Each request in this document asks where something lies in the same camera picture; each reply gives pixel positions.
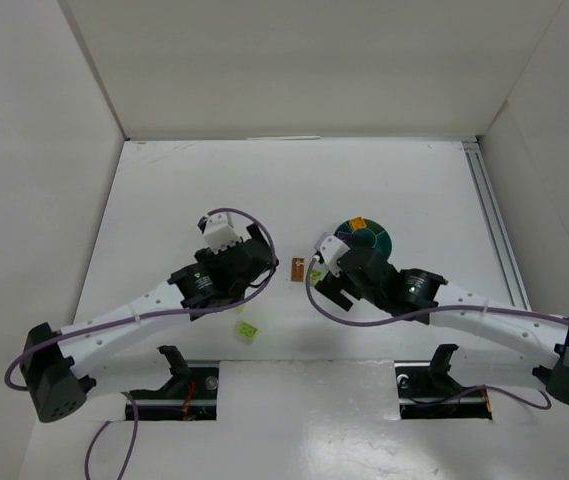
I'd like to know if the dark purple lego brick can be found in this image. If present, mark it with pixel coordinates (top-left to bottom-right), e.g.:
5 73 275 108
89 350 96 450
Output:
336 230 355 245

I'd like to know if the green 2x2 lego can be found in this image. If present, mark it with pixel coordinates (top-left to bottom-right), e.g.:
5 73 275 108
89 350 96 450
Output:
311 270 324 285

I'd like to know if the green 2x4 lego brick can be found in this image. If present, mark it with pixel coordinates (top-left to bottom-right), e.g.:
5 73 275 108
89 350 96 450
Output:
234 320 259 344

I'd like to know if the brown 2x4 lego plate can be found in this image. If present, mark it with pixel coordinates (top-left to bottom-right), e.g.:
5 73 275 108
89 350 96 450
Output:
290 257 306 282

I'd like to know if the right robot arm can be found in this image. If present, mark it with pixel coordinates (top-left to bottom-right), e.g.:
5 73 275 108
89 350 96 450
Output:
306 237 569 406

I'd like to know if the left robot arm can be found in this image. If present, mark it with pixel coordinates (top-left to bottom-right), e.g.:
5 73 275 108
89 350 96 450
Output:
5 215 278 423

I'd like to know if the teal divided round container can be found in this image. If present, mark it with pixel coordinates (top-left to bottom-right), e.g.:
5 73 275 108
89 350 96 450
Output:
334 217 393 259

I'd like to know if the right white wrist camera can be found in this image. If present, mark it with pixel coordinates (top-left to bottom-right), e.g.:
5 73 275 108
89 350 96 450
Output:
313 232 350 278

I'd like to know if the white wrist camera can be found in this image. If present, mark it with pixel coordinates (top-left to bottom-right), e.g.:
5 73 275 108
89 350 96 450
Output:
313 232 350 278
198 212 243 254

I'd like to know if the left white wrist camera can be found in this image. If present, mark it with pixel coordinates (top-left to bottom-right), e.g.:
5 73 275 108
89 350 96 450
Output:
198 212 243 254

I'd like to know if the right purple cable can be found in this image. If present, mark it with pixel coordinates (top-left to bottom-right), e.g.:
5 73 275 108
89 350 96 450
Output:
305 254 569 410

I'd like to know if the purple cable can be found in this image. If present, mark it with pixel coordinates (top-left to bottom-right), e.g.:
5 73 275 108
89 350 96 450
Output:
4 208 279 480
305 254 569 410

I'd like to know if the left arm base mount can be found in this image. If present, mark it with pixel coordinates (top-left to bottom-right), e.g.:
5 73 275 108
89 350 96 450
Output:
130 345 220 422

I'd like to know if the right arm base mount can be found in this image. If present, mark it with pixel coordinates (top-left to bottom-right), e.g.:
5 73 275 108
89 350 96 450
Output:
395 344 492 420

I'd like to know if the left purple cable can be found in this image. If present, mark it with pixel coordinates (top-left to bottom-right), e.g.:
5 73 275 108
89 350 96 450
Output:
4 208 279 480

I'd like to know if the aluminium rail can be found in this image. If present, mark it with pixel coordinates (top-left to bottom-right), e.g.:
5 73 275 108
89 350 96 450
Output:
462 139 531 309

